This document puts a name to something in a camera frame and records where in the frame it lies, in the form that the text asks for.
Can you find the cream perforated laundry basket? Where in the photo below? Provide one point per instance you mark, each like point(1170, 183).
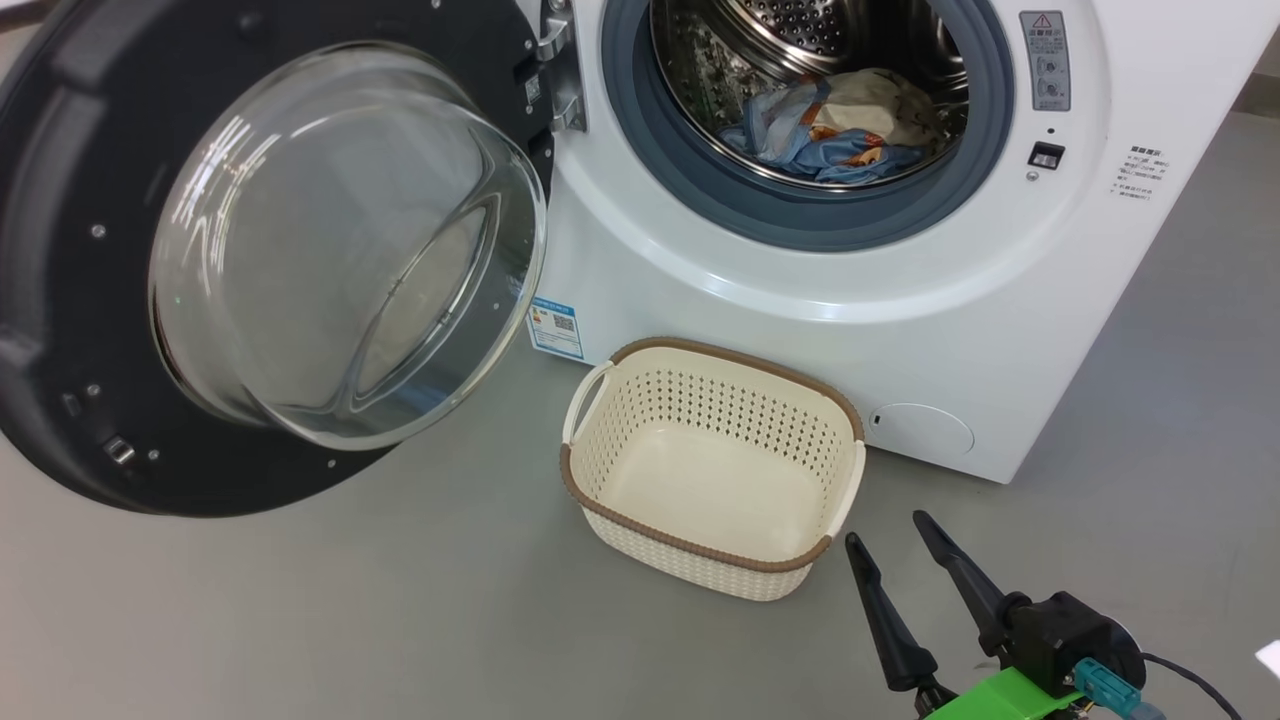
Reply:
point(700, 480)

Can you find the blue printed garment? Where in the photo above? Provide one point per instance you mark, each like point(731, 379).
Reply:
point(830, 155)

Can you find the blue energy label sticker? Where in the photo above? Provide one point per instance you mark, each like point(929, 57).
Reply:
point(556, 328)

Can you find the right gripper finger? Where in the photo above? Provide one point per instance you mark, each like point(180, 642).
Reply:
point(895, 640)
point(975, 590)

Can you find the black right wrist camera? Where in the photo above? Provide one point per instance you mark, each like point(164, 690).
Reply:
point(1070, 630)

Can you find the black round glass washer door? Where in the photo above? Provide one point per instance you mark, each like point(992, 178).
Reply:
point(100, 150)

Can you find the white front-load washing machine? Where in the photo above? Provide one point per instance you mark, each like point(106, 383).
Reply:
point(900, 330)

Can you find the grey warning sticker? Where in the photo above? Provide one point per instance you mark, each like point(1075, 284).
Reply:
point(1045, 60)

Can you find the small black text sticker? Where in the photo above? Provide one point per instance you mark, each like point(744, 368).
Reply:
point(1142, 172)

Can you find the cream cartoon print garment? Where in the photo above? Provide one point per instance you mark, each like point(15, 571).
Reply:
point(890, 105)

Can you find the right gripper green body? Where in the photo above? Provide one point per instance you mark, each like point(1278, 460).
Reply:
point(1010, 700)

